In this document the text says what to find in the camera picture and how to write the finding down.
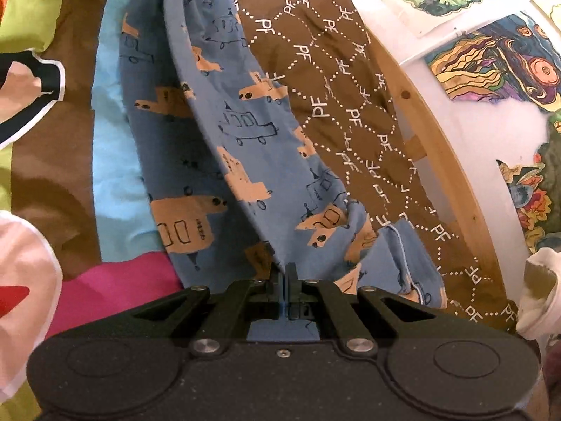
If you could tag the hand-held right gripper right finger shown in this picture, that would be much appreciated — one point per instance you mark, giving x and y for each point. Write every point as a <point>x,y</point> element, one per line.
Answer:
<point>292,300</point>

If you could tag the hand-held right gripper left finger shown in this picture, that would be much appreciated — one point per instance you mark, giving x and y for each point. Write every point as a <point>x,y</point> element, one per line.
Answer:
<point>277,300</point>

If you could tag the blue truck print pants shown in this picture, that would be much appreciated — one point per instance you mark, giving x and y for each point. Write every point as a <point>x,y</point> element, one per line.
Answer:
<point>245,140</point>

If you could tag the brown patterned blanket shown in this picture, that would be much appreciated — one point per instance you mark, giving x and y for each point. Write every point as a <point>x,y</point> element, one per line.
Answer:
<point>350,96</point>

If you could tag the white cloth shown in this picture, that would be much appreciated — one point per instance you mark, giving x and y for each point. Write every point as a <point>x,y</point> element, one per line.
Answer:
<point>541,289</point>

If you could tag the multicoloured bed sheet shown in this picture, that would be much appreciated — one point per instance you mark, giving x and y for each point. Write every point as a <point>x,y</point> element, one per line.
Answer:
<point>65,162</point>

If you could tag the wooden bed frame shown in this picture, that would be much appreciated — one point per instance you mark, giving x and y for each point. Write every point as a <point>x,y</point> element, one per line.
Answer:
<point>438,114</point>

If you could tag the swirl painting wall poster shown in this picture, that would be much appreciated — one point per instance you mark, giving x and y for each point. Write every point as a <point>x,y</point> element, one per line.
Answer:
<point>495,61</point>

